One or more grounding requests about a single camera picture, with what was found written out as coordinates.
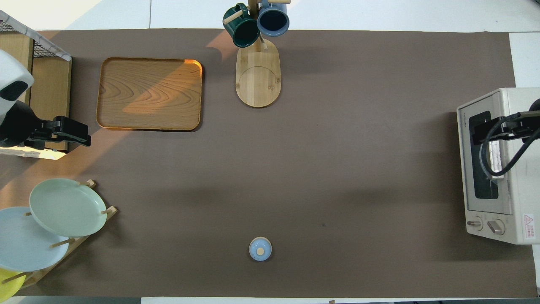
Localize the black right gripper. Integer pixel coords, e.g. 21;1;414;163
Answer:
472;98;540;145

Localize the yellow plate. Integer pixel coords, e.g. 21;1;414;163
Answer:
0;268;26;299

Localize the small blue lidded jar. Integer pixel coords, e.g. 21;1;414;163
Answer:
248;237;273;262

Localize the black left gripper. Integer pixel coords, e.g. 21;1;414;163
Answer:
0;101;91;150

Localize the dark green mug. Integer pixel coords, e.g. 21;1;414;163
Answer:
223;3;260;48

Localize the wooden mug tree stand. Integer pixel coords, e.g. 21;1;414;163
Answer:
223;0;292;108

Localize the wooden shelf with wire mesh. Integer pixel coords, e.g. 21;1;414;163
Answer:
0;11;72;160

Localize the rectangular wooden tray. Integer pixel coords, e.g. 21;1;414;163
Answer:
96;57;203;132

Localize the wooden plate rack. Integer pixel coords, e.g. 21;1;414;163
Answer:
17;179;118;290

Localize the brown table mat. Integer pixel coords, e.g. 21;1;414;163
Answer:
0;29;537;298

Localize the large light blue plate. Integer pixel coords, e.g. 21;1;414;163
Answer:
0;206;70;272

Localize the beige toaster oven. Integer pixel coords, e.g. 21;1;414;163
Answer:
456;88;540;245

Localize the blue grey mug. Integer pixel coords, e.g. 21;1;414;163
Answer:
256;0;290;37

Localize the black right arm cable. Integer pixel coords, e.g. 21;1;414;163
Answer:
481;113;540;177

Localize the pale green plate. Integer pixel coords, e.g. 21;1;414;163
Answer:
30;178;107;238

